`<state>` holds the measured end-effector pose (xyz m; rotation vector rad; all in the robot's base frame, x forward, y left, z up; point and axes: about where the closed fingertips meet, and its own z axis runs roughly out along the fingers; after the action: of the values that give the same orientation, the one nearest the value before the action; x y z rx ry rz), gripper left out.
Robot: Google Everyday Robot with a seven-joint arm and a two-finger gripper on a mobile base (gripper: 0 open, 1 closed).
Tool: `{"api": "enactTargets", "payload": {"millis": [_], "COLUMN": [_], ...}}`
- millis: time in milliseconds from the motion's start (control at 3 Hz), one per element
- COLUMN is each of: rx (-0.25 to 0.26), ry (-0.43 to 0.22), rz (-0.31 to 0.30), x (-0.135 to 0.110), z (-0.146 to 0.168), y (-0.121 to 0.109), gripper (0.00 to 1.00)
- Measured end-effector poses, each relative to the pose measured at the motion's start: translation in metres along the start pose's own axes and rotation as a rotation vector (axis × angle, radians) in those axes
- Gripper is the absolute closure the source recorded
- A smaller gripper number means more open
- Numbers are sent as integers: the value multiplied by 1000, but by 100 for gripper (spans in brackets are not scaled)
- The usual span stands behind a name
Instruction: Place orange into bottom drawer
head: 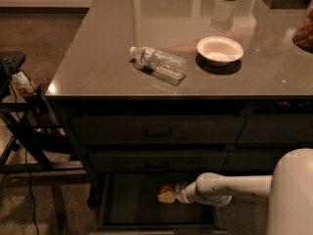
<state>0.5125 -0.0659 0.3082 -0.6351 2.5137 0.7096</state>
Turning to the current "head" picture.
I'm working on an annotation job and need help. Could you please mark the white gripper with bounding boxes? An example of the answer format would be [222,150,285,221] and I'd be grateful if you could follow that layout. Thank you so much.
[157,182,196,205]

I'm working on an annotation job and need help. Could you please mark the orange fruit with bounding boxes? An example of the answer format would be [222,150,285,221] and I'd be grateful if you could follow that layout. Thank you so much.
[159,185,173,194]

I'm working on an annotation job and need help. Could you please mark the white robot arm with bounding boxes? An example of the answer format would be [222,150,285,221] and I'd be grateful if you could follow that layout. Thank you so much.
[157,148,313,235]

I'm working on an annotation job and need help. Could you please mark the open bottom left drawer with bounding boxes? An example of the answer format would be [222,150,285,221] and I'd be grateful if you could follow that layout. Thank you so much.
[99,172,218,229]

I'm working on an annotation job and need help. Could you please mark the middle left drawer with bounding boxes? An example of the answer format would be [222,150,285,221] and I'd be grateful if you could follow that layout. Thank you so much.
[88,150,227,171]

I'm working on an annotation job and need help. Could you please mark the top left drawer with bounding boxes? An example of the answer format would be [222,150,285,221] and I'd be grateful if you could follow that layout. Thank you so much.
[70,116,246,145]

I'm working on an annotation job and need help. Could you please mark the middle right drawer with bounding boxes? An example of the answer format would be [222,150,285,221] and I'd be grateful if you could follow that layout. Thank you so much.
[223,150,284,170]

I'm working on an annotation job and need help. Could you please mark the top right drawer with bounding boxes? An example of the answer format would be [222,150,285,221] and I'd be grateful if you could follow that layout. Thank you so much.
[237,115,313,147]

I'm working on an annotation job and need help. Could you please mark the clear plastic water bottle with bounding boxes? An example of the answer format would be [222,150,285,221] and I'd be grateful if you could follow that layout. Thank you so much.
[130,47,187,80]

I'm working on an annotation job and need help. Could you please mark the white paper bowl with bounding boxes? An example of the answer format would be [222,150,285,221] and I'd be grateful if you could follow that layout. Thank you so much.
[197,36,244,66]

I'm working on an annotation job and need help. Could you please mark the black side stand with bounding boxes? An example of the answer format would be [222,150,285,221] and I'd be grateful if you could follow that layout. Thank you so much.
[0,51,83,173]

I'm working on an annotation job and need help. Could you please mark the small bottle on stand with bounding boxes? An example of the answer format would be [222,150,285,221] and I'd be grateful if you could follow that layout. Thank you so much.
[12,71,37,97]

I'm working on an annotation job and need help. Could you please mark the jar of nuts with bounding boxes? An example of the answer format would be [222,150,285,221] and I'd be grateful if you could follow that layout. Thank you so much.
[292,0,313,53]

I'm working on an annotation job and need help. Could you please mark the black cable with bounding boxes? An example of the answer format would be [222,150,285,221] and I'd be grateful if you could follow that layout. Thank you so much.
[9,81,41,235]

